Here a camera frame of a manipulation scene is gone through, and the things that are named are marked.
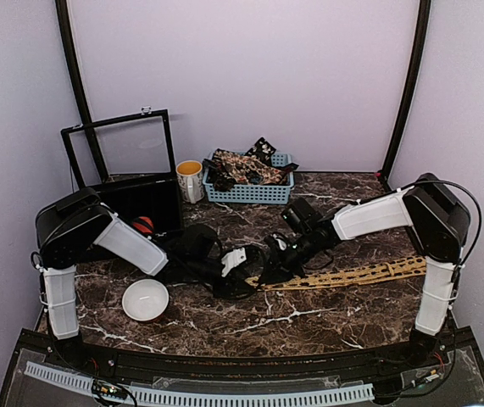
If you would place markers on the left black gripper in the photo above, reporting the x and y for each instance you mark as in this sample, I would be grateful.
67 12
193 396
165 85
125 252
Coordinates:
233 281

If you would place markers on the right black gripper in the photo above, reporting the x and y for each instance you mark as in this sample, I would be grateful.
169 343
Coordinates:
278 265

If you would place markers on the white bowl orange outside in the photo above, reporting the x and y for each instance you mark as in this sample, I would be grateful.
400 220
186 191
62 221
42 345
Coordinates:
145 300

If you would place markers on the yellow beetle-pattern tie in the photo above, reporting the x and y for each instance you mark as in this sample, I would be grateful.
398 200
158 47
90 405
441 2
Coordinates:
366 275

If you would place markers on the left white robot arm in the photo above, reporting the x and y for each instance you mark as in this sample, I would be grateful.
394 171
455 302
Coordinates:
67 229

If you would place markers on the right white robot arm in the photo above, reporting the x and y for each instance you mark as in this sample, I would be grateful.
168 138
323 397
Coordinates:
439 220

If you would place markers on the light blue plastic basket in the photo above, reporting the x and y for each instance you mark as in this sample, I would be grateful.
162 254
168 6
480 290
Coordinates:
247 193

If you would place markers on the rolled orange black tie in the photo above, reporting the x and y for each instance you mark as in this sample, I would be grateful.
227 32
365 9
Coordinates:
144 225

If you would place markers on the floral patterned tie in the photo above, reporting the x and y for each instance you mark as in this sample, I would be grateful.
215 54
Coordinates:
228 169

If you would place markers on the black floral tie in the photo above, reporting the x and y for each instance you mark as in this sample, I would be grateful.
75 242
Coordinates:
261 150

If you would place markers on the white mug yellow inside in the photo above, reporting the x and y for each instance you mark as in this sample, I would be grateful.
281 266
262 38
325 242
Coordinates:
190 180

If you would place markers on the black display box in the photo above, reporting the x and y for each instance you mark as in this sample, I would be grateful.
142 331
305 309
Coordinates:
150 193

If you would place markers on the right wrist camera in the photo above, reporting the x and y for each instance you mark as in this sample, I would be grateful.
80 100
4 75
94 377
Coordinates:
301 216

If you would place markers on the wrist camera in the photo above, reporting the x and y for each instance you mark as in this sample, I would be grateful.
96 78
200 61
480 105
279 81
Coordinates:
197 242
301 216

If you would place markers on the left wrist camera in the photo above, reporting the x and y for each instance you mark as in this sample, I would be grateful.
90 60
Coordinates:
197 242

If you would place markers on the white cable duct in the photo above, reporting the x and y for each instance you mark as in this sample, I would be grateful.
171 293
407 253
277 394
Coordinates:
144 396

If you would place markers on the black front rail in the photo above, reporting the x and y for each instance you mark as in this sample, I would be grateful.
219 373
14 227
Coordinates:
381 363

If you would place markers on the right black frame post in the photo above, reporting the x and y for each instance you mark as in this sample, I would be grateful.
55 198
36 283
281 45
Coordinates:
416 56

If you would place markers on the black frame post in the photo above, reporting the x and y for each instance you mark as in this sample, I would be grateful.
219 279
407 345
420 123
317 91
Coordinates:
71 60
416 56

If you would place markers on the left black frame post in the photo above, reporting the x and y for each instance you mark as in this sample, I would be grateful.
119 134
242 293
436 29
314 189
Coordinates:
71 60

